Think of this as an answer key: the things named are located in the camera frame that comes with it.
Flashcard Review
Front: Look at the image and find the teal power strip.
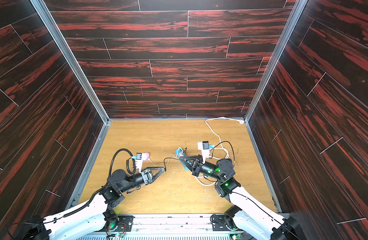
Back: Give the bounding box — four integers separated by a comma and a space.
175, 147, 187, 160

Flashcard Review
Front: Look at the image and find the white USB cable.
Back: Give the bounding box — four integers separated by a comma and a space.
147, 158, 166, 168

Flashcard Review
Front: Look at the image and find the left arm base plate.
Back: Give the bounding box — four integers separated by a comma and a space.
104, 215, 134, 233

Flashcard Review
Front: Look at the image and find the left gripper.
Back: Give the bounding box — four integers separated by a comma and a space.
118, 167, 162, 195

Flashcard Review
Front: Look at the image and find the white power strip cord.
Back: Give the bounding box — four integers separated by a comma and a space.
194, 116, 244, 187

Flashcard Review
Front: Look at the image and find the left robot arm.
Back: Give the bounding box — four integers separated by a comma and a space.
11, 167, 165, 240

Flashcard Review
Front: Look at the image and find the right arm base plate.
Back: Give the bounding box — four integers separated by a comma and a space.
210, 214, 239, 232

